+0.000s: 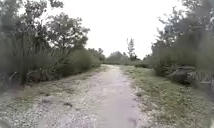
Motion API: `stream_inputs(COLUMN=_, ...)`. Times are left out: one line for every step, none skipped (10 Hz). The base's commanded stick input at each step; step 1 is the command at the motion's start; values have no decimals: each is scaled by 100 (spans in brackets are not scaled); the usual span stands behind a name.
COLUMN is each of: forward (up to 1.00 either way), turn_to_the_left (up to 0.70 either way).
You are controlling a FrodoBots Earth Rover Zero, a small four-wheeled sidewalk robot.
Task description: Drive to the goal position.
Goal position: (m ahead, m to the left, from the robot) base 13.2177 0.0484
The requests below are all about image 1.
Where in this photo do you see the distant tree line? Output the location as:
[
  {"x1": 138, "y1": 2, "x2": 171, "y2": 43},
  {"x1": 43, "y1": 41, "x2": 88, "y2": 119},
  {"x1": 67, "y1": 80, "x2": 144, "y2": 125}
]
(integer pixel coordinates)
[{"x1": 104, "y1": 50, "x2": 153, "y2": 67}]

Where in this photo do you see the tall thin tree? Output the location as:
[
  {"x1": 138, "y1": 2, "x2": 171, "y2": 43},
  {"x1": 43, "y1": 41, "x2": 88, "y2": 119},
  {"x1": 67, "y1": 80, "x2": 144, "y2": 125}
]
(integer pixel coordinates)
[{"x1": 126, "y1": 37, "x2": 139, "y2": 62}]

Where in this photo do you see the pale gravel path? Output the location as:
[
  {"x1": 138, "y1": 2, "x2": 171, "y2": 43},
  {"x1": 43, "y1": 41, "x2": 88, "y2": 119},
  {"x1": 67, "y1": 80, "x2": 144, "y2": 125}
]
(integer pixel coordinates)
[{"x1": 0, "y1": 64, "x2": 153, "y2": 128}]

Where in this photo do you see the grass strip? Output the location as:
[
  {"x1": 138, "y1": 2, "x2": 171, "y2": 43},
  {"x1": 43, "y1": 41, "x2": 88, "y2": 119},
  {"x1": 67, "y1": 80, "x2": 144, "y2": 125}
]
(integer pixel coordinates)
[
  {"x1": 119, "y1": 64, "x2": 214, "y2": 128},
  {"x1": 0, "y1": 64, "x2": 108, "y2": 108}
]

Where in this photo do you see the row of trees and bushes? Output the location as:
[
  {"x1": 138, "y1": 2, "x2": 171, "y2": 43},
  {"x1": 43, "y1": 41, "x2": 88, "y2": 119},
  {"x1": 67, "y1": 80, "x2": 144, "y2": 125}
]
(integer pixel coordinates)
[
  {"x1": 0, "y1": 0, "x2": 106, "y2": 88},
  {"x1": 144, "y1": 0, "x2": 214, "y2": 98}
]

